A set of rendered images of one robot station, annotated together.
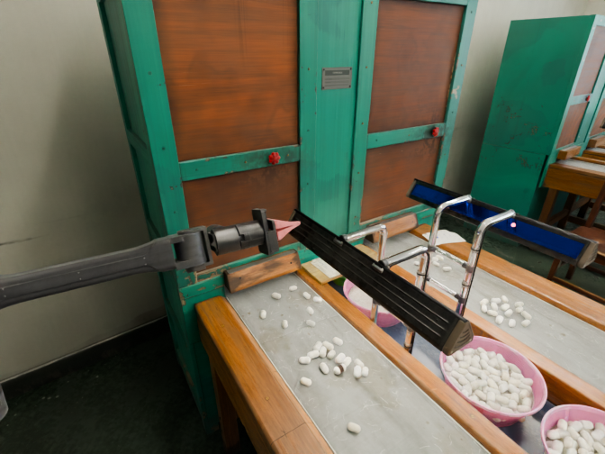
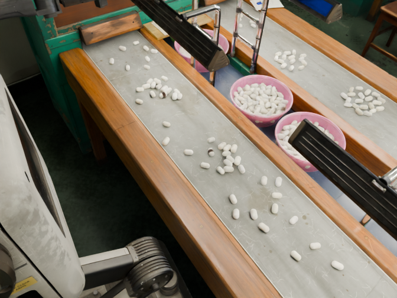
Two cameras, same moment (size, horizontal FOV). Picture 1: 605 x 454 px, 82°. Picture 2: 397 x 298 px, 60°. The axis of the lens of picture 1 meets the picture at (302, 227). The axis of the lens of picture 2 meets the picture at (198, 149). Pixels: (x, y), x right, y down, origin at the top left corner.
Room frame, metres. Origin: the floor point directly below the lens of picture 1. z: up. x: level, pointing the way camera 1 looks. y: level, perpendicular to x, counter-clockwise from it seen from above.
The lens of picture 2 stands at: (-0.42, -0.18, 1.73)
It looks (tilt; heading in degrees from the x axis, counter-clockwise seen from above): 50 degrees down; 355
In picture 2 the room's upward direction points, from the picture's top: 3 degrees clockwise
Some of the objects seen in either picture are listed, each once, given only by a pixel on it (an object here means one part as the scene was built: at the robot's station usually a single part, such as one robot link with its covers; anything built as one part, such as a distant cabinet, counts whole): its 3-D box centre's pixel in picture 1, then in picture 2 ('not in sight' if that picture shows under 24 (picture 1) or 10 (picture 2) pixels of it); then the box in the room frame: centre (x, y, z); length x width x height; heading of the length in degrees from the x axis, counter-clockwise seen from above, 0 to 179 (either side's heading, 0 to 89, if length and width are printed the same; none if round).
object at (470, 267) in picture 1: (461, 266); (260, 24); (1.01, -0.55, 0.90); 0.20 x 0.19 x 0.45; 32
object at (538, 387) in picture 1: (486, 382); (259, 103); (0.68, -0.52, 0.72); 0.27 x 0.27 x 0.10
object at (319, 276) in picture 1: (342, 262); (177, 23); (1.23, -0.17, 0.77); 0.33 x 0.15 x 0.01; 122
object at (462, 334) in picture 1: (357, 261); (169, 16); (0.76, -0.14, 1.08); 0.62 x 0.08 x 0.07; 32
